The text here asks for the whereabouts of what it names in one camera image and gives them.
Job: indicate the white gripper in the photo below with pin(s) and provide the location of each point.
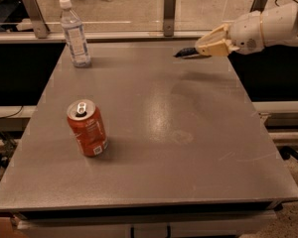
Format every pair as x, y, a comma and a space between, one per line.
245, 33

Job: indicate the dark blue rxbar wrapper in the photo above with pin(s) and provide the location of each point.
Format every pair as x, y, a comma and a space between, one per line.
186, 52

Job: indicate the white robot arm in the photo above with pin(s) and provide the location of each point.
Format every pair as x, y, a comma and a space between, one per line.
279, 26

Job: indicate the clear plastic water bottle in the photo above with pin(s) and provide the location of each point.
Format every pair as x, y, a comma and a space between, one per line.
73, 30

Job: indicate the orange soda can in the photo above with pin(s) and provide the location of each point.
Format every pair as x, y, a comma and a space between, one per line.
85, 120

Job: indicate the clear glass barrier panel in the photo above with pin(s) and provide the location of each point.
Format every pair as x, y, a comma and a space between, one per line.
147, 15

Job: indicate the right metal bracket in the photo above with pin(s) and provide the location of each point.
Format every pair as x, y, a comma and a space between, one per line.
258, 5

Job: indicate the metal bracket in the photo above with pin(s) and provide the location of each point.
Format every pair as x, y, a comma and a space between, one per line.
258, 5
169, 10
39, 25

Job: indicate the middle metal bracket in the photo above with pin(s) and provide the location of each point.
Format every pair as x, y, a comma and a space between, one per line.
169, 10

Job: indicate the left metal bracket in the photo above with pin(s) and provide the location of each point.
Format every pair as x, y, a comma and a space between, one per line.
39, 25

